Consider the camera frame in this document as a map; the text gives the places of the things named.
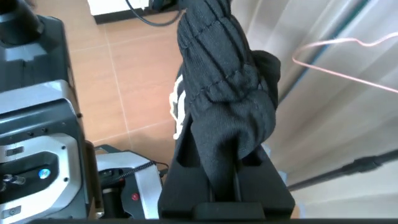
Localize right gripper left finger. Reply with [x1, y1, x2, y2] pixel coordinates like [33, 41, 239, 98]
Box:
[157, 111, 216, 218]

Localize black clothes rack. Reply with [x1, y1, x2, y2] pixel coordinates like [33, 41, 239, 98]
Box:
[287, 149, 398, 192]

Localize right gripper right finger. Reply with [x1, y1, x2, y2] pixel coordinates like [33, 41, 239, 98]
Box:
[236, 146, 295, 218]

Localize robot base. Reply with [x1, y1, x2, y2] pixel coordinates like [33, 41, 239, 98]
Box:
[0, 0, 164, 220]

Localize black cable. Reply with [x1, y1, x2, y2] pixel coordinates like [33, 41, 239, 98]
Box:
[125, 0, 183, 27]

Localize pink clothes hanger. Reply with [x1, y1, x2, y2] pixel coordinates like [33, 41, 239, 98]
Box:
[292, 30, 398, 94]

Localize black shorts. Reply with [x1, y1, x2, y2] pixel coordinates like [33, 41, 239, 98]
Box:
[169, 0, 282, 200]

